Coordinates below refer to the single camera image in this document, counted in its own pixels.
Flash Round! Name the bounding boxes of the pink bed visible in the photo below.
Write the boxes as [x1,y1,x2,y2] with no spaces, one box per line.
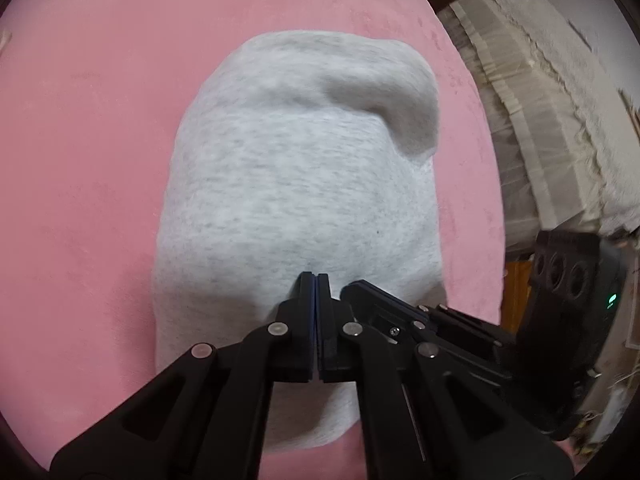
[0,0,506,480]

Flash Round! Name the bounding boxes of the wooden drawer cabinet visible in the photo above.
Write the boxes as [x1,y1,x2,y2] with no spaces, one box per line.
[502,255,538,333]

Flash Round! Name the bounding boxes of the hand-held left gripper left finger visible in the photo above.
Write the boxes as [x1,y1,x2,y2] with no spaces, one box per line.
[50,271,318,480]

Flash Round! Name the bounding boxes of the light grey zip hoodie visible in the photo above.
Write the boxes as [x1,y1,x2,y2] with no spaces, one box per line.
[151,30,448,456]

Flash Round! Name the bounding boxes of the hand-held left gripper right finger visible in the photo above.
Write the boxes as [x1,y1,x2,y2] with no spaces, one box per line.
[317,273,575,480]

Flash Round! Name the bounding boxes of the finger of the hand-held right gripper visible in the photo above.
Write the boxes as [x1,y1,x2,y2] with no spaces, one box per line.
[340,280,522,387]

